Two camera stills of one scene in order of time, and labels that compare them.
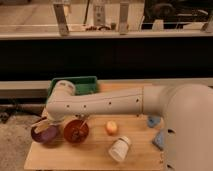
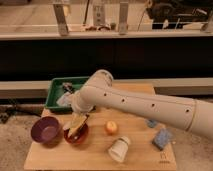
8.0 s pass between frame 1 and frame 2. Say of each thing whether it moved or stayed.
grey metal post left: stayed
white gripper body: moved
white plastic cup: stayed
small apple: stayed
